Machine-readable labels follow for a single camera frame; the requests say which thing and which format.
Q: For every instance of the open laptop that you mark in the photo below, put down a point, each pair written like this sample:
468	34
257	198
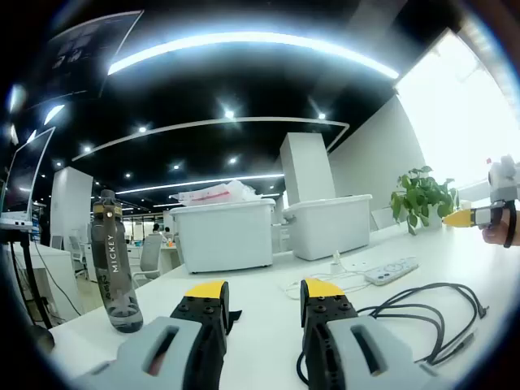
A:
24	178

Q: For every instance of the pile of clear plastic bags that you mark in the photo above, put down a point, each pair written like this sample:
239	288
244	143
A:
227	191

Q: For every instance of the white plug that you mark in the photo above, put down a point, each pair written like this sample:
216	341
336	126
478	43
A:
336	262

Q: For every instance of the long ceiling light strip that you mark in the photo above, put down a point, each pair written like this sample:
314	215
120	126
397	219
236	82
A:
252	40

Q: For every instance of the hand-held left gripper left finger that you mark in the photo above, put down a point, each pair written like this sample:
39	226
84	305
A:
178	349

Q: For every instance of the person's right hand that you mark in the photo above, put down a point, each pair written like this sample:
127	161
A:
497	235

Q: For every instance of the white pillar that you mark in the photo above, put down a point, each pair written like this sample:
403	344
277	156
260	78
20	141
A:
71	207
304	170

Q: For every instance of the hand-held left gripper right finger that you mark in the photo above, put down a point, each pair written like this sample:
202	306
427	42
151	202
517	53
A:
345	349

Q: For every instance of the dark wall screen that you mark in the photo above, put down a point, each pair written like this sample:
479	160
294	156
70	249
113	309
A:
85	53

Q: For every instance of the white storage bin with bags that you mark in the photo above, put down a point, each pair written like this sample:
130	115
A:
223	239

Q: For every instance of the dark grey water bottle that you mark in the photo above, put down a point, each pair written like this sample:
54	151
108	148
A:
115	276

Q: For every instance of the grey office chair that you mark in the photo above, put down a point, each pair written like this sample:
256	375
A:
151	254

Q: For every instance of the green potted plant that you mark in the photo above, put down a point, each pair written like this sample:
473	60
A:
422	195

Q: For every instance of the empty white storage bin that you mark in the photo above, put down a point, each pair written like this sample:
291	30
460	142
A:
329	227

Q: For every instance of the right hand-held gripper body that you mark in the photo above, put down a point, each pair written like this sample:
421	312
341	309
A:
503	183

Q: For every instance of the white power strip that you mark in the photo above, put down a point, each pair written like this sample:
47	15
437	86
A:
392	270

